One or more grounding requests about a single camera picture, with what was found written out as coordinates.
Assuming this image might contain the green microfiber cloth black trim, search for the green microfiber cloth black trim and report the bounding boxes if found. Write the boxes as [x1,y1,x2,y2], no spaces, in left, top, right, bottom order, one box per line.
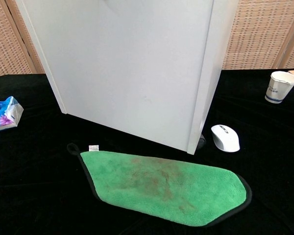
[67,143,253,228]

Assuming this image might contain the blue tissue pack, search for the blue tissue pack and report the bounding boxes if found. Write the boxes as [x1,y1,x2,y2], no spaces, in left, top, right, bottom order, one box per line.
[0,95,25,134]

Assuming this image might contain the woven rattan folding screen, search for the woven rattan folding screen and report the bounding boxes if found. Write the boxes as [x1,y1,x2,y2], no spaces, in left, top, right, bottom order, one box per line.
[0,0,294,81]

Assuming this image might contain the white wireless computer mouse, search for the white wireless computer mouse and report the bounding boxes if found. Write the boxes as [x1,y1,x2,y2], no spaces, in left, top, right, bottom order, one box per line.
[210,124,241,153]

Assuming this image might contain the white cabinet box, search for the white cabinet box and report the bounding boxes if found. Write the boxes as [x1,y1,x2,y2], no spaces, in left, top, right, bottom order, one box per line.
[15,0,239,155]

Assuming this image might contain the white paper cup blue print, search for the white paper cup blue print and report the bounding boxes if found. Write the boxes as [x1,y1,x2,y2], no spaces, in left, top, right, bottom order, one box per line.
[264,70,294,104]

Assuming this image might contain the dark grey rounded object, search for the dark grey rounded object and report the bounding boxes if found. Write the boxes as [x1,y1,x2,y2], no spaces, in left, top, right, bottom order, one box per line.
[196,133,206,150]

